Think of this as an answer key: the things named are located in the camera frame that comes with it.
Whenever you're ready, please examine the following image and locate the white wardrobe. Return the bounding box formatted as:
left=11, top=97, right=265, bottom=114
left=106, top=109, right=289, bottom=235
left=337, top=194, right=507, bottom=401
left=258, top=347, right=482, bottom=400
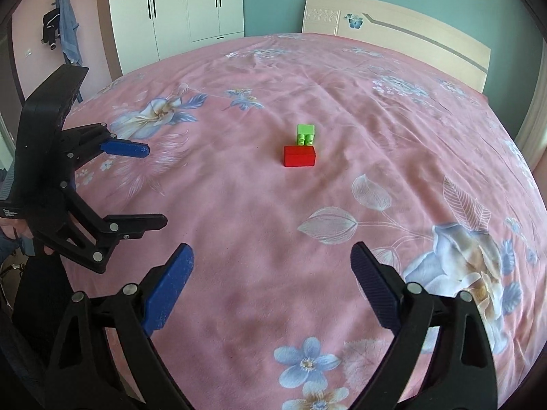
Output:
left=107, top=0, right=247, bottom=76

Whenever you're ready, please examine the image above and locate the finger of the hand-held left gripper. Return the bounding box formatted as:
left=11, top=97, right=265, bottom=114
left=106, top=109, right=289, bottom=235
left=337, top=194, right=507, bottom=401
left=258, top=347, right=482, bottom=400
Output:
left=61, top=122, right=151, bottom=172
left=29, top=186, right=169, bottom=275

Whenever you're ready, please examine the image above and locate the red toy block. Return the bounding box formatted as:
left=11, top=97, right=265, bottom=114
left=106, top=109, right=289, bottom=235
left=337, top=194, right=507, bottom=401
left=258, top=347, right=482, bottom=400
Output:
left=284, top=145, right=318, bottom=167

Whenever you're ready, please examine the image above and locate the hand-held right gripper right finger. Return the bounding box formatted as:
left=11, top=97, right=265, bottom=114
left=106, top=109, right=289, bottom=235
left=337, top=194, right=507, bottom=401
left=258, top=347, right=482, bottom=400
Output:
left=350, top=241, right=496, bottom=410

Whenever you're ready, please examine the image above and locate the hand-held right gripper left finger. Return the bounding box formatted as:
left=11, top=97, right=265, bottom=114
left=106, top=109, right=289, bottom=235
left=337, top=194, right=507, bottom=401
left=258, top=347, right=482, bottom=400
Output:
left=45, top=243, right=196, bottom=410

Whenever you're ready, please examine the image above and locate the green toy block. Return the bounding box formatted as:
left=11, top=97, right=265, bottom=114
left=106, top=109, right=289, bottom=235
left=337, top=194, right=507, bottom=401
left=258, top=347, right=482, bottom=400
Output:
left=296, top=123, right=318, bottom=146

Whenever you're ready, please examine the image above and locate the blue hanging garment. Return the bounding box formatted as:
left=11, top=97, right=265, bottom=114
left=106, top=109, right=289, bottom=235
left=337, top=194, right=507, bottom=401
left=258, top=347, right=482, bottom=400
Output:
left=55, top=0, right=83, bottom=66

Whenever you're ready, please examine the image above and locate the black hanging garment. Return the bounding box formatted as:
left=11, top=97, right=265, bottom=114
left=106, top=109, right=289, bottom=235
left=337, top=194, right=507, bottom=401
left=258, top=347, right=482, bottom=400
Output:
left=41, top=6, right=63, bottom=51

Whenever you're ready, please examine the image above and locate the person's left hand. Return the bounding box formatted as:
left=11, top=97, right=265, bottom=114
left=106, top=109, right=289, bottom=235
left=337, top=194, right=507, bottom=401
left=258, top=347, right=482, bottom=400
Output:
left=0, top=219, right=33, bottom=241

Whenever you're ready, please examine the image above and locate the cream bed headboard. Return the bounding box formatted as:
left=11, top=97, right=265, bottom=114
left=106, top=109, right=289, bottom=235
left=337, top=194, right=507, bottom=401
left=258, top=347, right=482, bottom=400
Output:
left=301, top=0, right=492, bottom=95

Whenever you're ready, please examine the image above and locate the pink floral bedsheet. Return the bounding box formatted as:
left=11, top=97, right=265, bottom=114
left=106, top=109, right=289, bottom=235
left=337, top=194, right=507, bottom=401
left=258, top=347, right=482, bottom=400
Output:
left=64, top=32, right=544, bottom=410

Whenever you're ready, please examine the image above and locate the white door frame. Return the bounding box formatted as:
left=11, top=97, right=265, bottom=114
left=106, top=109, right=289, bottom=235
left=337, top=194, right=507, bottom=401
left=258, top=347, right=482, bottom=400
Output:
left=512, top=45, right=547, bottom=174

